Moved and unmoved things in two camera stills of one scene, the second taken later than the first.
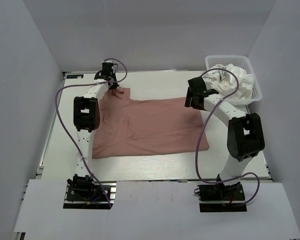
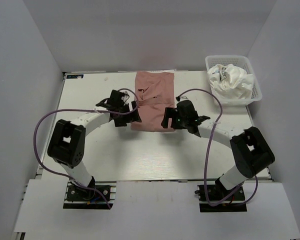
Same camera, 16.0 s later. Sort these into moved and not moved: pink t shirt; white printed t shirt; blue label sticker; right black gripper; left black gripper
Moved: right black gripper; pink t shirt; left black gripper
Not moved: white printed t shirt; blue label sticker
